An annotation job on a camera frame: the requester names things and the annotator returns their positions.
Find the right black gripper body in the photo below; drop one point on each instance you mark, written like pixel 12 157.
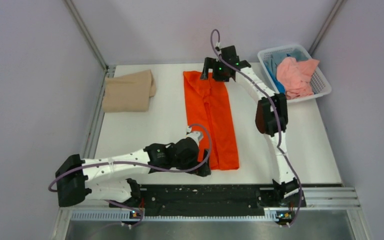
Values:
pixel 218 71

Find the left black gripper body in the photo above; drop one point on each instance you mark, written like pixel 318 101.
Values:
pixel 190 162

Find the orange t shirt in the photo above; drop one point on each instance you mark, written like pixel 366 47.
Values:
pixel 207 103

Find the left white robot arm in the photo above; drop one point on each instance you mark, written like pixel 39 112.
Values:
pixel 79 179

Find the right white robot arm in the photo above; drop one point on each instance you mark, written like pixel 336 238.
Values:
pixel 271 119

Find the grey blue t shirt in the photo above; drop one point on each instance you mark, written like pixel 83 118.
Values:
pixel 275 58

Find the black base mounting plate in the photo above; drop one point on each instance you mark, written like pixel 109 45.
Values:
pixel 210 200

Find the pink t shirt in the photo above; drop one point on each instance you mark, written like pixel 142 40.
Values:
pixel 296 76

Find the folded beige t shirt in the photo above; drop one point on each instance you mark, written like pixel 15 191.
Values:
pixel 129 93

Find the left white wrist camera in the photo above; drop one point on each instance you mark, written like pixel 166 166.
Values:
pixel 195 135

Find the aluminium frame rail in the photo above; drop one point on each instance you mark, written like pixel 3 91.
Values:
pixel 89 146

